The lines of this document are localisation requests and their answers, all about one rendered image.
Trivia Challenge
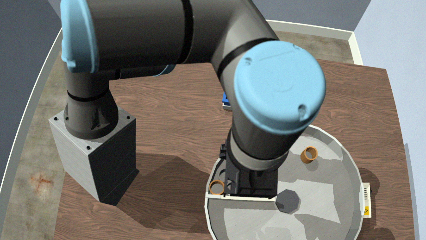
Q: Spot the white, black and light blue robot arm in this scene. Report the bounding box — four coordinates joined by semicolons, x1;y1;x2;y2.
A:
60;0;326;171

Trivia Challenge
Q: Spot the bronze bushing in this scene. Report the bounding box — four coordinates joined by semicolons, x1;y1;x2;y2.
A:
209;180;224;195
300;146;318;164

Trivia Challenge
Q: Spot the blue crate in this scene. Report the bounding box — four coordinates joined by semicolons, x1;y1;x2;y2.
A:
222;93;231;110

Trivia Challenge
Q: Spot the grey metal sleeve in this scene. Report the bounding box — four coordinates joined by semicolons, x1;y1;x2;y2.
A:
218;168;226;183

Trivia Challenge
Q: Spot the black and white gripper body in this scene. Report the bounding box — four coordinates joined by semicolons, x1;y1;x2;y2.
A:
223;128;289;200

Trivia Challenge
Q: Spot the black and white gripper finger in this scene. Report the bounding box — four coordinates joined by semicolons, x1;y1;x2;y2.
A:
219;144;227;160

